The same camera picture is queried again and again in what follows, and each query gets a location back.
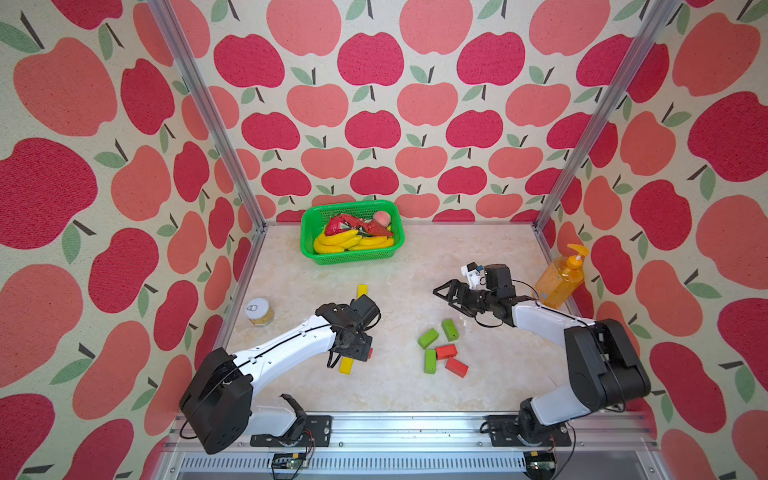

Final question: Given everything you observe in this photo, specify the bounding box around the green block lower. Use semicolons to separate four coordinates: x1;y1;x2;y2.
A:
424;349;437;375

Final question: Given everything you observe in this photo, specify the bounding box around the yellow banana bunch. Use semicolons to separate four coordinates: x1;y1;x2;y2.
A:
313;230;395;255

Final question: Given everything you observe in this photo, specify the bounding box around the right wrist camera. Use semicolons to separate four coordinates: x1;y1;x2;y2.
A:
461;262;512;291

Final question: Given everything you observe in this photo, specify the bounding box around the small tin can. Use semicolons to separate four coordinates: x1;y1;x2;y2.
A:
244;298;275;327

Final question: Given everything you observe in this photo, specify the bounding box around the orange soap dispenser bottle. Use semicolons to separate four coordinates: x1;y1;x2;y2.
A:
534;244;590;309

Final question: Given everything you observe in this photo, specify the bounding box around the pink peach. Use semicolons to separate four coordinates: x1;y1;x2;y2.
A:
372;211;391;228

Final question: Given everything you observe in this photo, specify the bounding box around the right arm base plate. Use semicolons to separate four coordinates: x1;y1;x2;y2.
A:
479;415;573;448

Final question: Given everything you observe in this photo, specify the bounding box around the aluminium post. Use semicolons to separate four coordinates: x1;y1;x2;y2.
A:
148;0;267;236
533;0;677;236

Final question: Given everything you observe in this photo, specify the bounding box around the green plastic basket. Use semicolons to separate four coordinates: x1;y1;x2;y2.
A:
300;200;405;265

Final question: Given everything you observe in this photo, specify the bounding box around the right aluminium post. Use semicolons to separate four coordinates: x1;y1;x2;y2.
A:
533;0;677;236

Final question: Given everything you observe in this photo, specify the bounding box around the green block left upper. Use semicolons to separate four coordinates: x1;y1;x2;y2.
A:
417;328;439;350

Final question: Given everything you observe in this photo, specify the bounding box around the aluminium front rail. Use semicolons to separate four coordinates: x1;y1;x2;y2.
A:
148;412;674;479

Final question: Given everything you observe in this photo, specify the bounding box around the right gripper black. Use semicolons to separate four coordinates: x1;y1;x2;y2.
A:
434;279;494;317

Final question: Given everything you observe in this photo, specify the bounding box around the green block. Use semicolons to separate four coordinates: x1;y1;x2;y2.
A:
424;349;437;375
417;328;439;350
441;319;460;342

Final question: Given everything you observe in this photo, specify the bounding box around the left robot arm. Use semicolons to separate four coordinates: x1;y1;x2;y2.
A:
179;295;381;455

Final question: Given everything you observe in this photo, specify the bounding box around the left aluminium post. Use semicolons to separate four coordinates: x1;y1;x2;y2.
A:
148;0;267;236

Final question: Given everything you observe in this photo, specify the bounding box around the red snack bag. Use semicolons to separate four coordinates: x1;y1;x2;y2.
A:
324;214;393;237

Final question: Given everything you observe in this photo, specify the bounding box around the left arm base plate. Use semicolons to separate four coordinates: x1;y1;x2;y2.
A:
250;415;333;448

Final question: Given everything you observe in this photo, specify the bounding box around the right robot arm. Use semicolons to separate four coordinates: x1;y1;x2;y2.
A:
433;263;651;444

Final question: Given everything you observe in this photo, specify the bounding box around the green block right upper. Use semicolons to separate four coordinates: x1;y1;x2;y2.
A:
441;319;460;342

